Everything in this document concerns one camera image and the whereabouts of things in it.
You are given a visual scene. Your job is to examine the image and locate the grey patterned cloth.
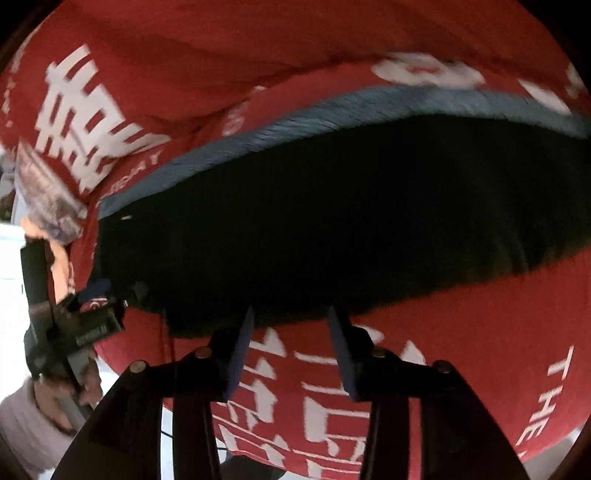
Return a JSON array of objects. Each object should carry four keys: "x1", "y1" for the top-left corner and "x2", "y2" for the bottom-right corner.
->
[{"x1": 16, "y1": 141, "x2": 89, "y2": 243}]

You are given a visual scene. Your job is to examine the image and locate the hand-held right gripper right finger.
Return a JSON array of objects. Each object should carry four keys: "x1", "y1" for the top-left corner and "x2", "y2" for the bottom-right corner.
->
[{"x1": 328, "y1": 306, "x2": 532, "y2": 480}]

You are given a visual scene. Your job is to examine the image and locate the pale orange cloth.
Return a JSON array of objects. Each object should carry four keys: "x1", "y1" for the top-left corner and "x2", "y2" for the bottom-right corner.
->
[{"x1": 23, "y1": 220, "x2": 75, "y2": 298}]

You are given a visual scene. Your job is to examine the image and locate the black pants with grey waistband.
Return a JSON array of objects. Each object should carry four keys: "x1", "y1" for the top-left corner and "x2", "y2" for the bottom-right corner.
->
[{"x1": 95, "y1": 85, "x2": 591, "y2": 341}]

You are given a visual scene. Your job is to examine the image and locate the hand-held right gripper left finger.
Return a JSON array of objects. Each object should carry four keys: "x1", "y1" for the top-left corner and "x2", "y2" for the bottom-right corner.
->
[{"x1": 51, "y1": 306, "x2": 256, "y2": 480}]

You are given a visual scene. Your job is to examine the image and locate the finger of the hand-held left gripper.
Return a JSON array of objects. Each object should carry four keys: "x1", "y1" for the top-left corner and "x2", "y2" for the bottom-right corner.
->
[
  {"x1": 110, "y1": 282, "x2": 149, "y2": 309},
  {"x1": 81, "y1": 278, "x2": 114, "y2": 303}
]

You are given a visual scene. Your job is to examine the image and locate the red printed blanket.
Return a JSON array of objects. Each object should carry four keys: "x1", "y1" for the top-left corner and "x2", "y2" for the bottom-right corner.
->
[{"x1": 0, "y1": 0, "x2": 591, "y2": 480}]

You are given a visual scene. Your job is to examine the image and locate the person's left hand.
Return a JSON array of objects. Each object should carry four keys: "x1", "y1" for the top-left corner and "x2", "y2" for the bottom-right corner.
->
[{"x1": 34, "y1": 355, "x2": 105, "y2": 435}]

